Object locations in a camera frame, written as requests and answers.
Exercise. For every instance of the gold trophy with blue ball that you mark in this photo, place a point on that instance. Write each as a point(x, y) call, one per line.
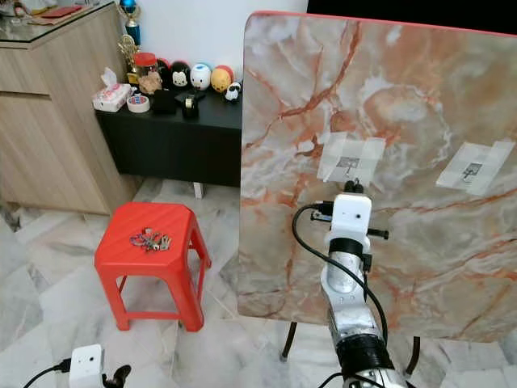
point(129, 44)

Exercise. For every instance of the black pouch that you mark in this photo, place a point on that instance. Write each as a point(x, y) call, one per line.
point(166, 102)

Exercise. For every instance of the small black white toy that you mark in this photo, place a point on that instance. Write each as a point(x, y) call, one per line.
point(233, 91)

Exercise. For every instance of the bunch of keys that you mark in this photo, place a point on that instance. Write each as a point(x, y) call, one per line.
point(150, 240)

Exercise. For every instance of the white blue round toy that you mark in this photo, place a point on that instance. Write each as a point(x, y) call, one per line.
point(200, 78)

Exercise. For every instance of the yellow round toy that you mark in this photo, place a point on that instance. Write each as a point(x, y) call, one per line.
point(221, 80)

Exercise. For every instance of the black white mouse toy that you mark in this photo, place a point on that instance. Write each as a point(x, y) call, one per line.
point(179, 77)

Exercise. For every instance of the flat red box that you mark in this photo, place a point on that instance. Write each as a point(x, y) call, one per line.
point(61, 10)

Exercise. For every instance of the marble pattern folding table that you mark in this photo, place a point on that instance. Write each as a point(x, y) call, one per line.
point(444, 259)

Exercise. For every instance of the red lid jar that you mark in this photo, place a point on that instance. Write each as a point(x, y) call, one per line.
point(145, 61)

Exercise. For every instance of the red plastic stool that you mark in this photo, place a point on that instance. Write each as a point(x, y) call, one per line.
point(153, 267)

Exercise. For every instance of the black low sideboard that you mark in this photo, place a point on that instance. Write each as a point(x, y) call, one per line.
point(178, 149)

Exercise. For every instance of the light wooden cabinet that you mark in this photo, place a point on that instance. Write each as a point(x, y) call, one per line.
point(56, 129)

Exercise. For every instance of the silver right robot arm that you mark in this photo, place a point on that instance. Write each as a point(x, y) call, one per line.
point(351, 299)

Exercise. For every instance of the brown bear figurine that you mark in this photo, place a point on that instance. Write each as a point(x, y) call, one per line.
point(149, 82)

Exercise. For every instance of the clear adhesive wall hook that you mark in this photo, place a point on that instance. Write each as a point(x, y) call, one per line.
point(351, 158)
point(470, 168)

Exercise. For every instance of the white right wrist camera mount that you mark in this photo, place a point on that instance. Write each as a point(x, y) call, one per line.
point(351, 217)

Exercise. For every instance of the white tape roll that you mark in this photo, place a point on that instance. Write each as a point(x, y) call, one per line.
point(138, 104)

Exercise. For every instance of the pink white tissue box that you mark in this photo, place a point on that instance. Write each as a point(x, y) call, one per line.
point(111, 94)

